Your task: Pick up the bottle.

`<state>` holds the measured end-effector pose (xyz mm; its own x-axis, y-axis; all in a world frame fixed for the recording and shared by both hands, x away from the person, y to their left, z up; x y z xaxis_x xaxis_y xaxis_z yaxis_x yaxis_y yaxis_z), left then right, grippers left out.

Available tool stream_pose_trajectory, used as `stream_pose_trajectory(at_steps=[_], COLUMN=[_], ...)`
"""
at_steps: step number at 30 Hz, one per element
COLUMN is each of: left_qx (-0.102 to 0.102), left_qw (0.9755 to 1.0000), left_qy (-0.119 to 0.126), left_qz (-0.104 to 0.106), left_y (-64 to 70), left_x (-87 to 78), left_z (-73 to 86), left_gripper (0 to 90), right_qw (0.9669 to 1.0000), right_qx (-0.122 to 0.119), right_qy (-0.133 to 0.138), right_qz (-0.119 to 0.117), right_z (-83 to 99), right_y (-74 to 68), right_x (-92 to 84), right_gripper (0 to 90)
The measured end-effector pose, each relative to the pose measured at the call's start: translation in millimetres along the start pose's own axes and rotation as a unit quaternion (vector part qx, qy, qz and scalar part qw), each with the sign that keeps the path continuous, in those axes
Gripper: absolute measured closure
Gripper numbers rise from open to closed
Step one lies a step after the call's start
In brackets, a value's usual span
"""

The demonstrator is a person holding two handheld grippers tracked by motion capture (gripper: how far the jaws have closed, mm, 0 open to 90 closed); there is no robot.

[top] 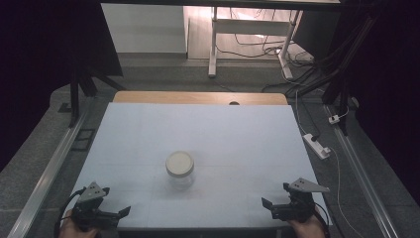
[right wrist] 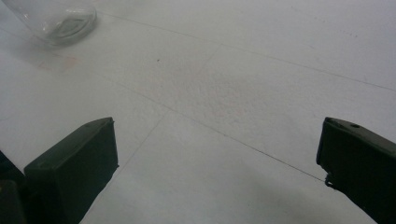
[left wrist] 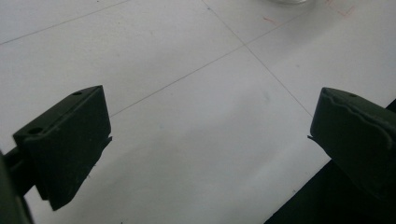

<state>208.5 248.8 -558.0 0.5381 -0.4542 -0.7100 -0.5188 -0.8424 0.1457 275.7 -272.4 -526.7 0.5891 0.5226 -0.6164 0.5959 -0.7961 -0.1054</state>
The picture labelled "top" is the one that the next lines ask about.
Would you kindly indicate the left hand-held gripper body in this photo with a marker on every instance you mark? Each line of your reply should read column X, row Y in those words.
column 89, row 208

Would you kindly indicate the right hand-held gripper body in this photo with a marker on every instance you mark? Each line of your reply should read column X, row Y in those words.
column 298, row 205

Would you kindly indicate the clear glass jar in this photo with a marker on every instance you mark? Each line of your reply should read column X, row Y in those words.
column 182, row 181

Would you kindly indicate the white jar lid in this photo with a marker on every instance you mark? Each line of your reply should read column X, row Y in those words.
column 180, row 163

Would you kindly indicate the person's right hand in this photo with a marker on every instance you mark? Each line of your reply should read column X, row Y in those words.
column 307, row 228

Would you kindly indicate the person's left hand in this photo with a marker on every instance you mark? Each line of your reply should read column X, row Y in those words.
column 68, row 228

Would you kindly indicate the white power strip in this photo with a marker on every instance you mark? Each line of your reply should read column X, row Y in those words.
column 316, row 146

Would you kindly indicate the small white adapter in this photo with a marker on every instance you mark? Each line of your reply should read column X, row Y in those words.
column 334, row 119

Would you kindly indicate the white table cover sheet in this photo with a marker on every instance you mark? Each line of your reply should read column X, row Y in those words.
column 204, row 132

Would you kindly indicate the black tripod stand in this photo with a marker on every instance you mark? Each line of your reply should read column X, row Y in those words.
column 75, row 95

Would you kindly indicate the aluminium floor rail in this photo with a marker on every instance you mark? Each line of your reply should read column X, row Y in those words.
column 49, row 175
column 360, row 165

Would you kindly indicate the white desk frame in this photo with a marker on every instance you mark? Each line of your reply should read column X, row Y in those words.
column 251, row 27

